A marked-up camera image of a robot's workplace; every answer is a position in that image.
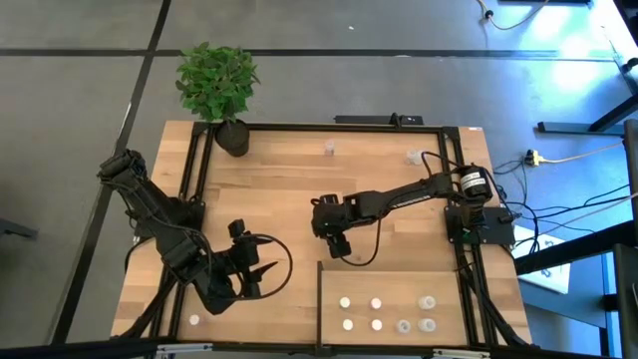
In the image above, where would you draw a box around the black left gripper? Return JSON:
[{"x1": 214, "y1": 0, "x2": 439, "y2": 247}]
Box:
[{"x1": 226, "y1": 236, "x2": 279, "y2": 299}]

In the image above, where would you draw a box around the black bar device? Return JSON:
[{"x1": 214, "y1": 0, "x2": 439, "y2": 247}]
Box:
[{"x1": 333, "y1": 113, "x2": 426, "y2": 127}]

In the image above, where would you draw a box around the black plant pot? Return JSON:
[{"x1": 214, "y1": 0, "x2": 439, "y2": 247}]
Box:
[{"x1": 213, "y1": 118, "x2": 251, "y2": 159}]

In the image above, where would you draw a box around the green artificial plant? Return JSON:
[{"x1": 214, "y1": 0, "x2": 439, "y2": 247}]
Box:
[{"x1": 173, "y1": 41, "x2": 262, "y2": 124}]

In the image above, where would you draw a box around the white paper with blue print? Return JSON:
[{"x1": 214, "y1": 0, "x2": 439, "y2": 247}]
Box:
[{"x1": 512, "y1": 226, "x2": 572, "y2": 295}]

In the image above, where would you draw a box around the dark chair base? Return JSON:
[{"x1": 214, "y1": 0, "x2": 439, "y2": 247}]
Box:
[{"x1": 0, "y1": 217, "x2": 39, "y2": 241}]

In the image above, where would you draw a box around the black desk beam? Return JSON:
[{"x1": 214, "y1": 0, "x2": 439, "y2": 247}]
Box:
[{"x1": 515, "y1": 218, "x2": 638, "y2": 275}]

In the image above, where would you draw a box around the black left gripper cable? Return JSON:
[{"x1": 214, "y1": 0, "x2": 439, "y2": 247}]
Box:
[{"x1": 233, "y1": 232, "x2": 294, "y2": 301}]

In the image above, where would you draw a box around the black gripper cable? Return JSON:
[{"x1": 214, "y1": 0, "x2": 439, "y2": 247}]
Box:
[
  {"x1": 233, "y1": 232, "x2": 294, "y2": 301},
  {"x1": 341, "y1": 216, "x2": 383, "y2": 268}
]

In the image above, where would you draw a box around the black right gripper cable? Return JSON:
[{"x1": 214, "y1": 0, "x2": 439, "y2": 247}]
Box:
[{"x1": 341, "y1": 216, "x2": 383, "y2": 268}]

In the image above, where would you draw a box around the black aluminium table frame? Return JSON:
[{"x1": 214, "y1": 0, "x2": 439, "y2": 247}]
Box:
[{"x1": 0, "y1": 122, "x2": 614, "y2": 359}]

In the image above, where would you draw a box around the beige extension cable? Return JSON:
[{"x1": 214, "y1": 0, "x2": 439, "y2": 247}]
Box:
[{"x1": 540, "y1": 141, "x2": 625, "y2": 165}]

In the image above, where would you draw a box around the beige cable with black plug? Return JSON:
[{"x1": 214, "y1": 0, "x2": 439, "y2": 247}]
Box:
[{"x1": 472, "y1": 0, "x2": 555, "y2": 33}]

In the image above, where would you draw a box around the pale floor cable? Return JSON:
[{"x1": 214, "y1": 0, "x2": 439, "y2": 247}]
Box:
[{"x1": 540, "y1": 191, "x2": 638, "y2": 235}]

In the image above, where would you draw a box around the black floor cable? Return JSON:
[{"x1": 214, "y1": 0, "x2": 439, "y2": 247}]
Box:
[{"x1": 582, "y1": 183, "x2": 633, "y2": 206}]

